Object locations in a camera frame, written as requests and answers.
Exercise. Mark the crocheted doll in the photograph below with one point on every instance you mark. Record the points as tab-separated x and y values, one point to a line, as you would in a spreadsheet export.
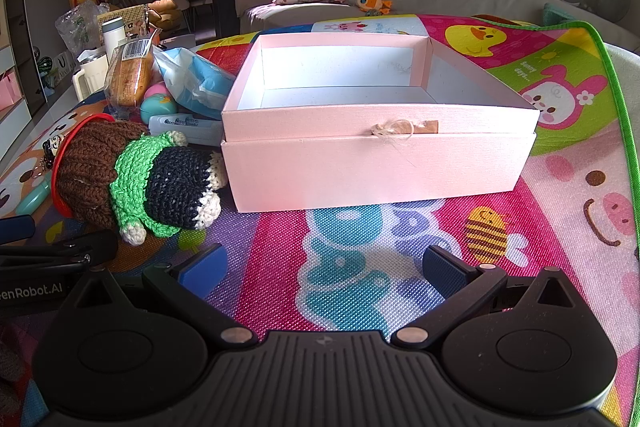
165	177

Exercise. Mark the colourful cartoon play mat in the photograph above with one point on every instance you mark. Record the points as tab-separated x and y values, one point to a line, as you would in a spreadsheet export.
350	227

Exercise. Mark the mint green capsule case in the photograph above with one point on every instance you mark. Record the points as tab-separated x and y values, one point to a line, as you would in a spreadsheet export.
32	199

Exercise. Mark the teal cloth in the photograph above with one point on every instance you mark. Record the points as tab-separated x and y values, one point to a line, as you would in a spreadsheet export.
554	14

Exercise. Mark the patterned paper bag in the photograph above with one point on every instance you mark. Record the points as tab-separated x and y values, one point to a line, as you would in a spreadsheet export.
130	19

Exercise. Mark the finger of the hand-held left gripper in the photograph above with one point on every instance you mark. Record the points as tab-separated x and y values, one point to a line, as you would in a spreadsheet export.
15	229
75	249

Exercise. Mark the pastel toy egg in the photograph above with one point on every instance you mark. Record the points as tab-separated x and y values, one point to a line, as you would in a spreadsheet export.
157	106

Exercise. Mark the white kettle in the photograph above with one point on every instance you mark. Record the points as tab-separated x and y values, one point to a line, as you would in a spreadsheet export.
87	79

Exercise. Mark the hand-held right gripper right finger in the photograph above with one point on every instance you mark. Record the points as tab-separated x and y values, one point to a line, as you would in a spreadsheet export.
445	269

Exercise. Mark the blue tissue packet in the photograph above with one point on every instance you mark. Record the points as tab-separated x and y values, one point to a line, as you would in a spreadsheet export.
200	79

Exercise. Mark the white tube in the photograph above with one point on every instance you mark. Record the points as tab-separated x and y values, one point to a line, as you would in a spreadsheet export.
185	127

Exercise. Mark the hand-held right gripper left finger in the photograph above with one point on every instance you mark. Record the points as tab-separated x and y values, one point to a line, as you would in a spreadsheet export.
202	267

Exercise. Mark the pink cardboard box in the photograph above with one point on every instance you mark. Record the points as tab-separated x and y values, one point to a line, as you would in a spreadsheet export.
375	172

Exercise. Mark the orange fish plush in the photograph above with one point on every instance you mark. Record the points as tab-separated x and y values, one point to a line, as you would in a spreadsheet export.
372	2

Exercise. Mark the clear plastic bag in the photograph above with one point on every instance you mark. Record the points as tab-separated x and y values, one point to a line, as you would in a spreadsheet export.
75	27

